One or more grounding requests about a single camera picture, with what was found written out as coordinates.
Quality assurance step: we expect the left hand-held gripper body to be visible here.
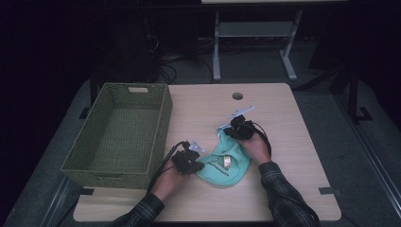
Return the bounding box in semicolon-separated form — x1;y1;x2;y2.
170;139;205;175

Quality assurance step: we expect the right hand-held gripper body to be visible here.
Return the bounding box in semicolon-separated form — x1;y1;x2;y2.
222;106;257;142

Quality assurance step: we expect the teal baby bib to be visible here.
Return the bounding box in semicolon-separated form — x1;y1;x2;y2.
195;123;253;187

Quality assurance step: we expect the person's right hand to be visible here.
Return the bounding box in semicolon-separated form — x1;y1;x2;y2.
235;131;272;166

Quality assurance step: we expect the person's left hand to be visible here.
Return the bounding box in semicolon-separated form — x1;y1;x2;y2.
150;160;191;202

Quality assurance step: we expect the green woven basket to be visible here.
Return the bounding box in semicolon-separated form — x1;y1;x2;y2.
60;82;174;190

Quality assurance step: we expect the black metal stand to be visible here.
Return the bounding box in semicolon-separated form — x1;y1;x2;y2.
329;64;375;125

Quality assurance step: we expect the left hand-held gripper cable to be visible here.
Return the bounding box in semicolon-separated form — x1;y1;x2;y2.
146;140;191;194

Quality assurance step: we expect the hand-held gripper cable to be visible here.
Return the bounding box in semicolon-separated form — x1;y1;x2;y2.
146;140;191;194
251;120;274;159

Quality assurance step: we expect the right hand-held gripper cable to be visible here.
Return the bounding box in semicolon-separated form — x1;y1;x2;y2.
251;120;274;159

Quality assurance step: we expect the bundle of floor cables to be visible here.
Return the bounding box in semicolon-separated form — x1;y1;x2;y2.
153;33;216;85

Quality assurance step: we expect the white metal table frame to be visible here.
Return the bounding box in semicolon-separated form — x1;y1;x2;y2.
200;0;348;83

